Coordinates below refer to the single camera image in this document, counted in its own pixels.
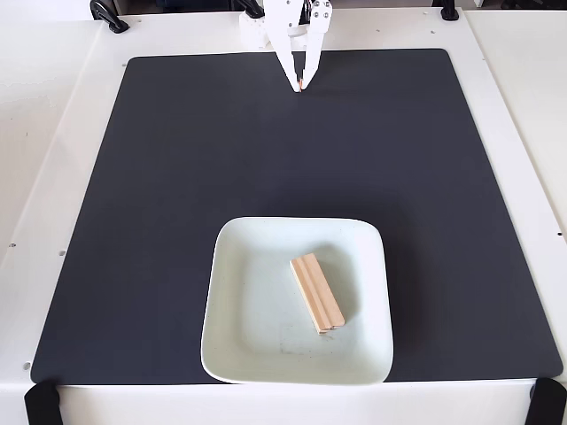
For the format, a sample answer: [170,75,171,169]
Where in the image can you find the black rubber mat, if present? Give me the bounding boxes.
[29,48,564,384]

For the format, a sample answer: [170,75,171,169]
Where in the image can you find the large black table clamp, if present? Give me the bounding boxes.
[89,0,131,35]

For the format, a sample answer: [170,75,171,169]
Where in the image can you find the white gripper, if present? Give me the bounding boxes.
[263,0,334,94]

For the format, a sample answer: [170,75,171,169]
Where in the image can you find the grooved wooden block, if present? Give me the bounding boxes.
[290,252,346,336]

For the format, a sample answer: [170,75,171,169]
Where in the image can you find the white square plate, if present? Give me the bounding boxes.
[200,215,395,386]

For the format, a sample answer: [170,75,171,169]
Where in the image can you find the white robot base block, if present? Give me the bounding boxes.
[238,12,275,49]

